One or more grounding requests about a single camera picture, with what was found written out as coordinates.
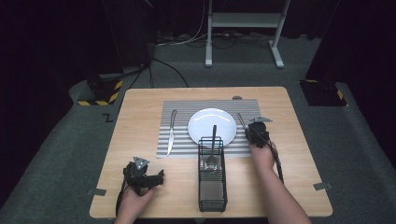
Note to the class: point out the white metal stand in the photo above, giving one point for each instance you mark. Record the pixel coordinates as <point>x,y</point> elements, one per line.
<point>244,20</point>

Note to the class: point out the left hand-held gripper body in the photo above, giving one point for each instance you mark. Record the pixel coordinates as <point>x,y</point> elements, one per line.
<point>137,177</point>

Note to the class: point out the silver table knife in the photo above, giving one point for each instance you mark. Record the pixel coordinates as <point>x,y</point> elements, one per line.
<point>171,137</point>

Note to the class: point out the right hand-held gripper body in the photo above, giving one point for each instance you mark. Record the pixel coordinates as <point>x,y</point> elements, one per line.
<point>258,132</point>

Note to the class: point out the white round plate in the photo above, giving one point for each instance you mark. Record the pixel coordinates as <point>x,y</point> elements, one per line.
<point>205,124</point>

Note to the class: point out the grey tape piece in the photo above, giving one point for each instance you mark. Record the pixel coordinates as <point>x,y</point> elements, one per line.
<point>323,186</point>
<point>96,192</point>

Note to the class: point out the person's left hand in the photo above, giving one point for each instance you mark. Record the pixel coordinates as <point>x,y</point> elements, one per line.
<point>134,203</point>

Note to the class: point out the black stand with hazard-striped base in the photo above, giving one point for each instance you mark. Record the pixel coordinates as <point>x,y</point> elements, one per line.
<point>322,93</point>
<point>106,90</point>

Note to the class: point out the small dark round disc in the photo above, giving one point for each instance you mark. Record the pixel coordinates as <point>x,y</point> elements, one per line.
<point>237,97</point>

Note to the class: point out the grey striped placemat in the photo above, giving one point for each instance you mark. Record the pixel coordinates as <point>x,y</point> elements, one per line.
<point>183,146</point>

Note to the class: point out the person's right hand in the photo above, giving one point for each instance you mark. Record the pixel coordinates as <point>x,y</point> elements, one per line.
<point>263,157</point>

